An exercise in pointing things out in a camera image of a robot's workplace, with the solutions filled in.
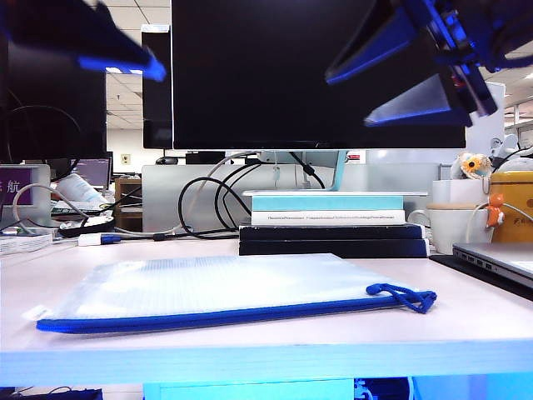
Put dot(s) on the white paper box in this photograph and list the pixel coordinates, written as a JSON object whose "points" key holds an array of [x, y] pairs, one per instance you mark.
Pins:
{"points": [[458, 189]]}

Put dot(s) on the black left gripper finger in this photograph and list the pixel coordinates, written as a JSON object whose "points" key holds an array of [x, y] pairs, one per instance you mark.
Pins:
{"points": [[133, 68], [83, 33]]}

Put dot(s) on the plush toy orange flower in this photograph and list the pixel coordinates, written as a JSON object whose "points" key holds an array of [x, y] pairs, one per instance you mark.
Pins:
{"points": [[472, 164]]}

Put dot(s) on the silver monitor stand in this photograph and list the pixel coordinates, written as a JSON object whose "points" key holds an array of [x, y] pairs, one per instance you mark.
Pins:
{"points": [[333, 193]]}

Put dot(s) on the teal spine book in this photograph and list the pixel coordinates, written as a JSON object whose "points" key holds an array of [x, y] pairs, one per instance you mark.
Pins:
{"points": [[329, 203]]}

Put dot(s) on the transparent file bag blue zipper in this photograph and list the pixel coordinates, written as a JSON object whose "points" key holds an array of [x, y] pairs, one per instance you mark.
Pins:
{"points": [[208, 283]]}

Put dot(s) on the silver laptop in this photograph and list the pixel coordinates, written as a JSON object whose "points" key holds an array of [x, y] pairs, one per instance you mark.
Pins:
{"points": [[499, 258]]}

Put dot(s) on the white office partition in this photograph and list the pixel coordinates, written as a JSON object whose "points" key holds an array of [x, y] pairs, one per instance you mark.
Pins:
{"points": [[485, 133]]}

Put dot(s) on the purple lit background screen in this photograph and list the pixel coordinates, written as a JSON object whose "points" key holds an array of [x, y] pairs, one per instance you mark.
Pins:
{"points": [[93, 173]]}

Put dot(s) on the white ceramic mug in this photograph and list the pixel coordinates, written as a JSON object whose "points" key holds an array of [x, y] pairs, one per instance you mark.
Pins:
{"points": [[449, 229]]}

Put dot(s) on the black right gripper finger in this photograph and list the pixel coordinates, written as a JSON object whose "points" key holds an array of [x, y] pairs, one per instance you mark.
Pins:
{"points": [[424, 106], [375, 46]]}

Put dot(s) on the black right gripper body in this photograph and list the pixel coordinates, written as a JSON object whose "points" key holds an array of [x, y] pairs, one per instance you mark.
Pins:
{"points": [[449, 41]]}

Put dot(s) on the wooden mug lid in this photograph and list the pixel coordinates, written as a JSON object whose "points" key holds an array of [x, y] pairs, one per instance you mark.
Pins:
{"points": [[451, 205]]}

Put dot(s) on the white plush toy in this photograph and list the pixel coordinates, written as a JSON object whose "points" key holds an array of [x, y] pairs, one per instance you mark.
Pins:
{"points": [[510, 150]]}

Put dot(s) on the large black monitor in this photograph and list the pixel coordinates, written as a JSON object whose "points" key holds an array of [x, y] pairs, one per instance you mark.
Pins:
{"points": [[250, 75]]}

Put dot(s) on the black background monitor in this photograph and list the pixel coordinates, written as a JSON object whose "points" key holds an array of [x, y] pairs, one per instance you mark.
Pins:
{"points": [[156, 83]]}

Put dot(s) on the blue and white book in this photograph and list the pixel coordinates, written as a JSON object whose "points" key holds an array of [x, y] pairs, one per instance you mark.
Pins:
{"points": [[25, 243]]}

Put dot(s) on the grey laptop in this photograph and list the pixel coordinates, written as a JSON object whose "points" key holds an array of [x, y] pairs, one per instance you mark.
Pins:
{"points": [[458, 266]]}

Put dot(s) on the yellow tin box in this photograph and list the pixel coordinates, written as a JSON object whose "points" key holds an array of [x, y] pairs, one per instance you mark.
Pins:
{"points": [[516, 208]]}

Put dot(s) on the white spine book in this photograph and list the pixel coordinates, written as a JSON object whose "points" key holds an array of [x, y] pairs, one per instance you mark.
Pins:
{"points": [[333, 218]]}

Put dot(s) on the purple and white box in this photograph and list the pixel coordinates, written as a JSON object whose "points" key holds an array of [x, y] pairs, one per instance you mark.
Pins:
{"points": [[21, 185]]}

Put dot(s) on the white video adapter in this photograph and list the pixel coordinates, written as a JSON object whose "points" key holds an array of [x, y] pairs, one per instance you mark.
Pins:
{"points": [[89, 239]]}

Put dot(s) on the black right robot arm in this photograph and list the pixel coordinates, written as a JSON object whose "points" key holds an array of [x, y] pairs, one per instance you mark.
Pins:
{"points": [[508, 29]]}

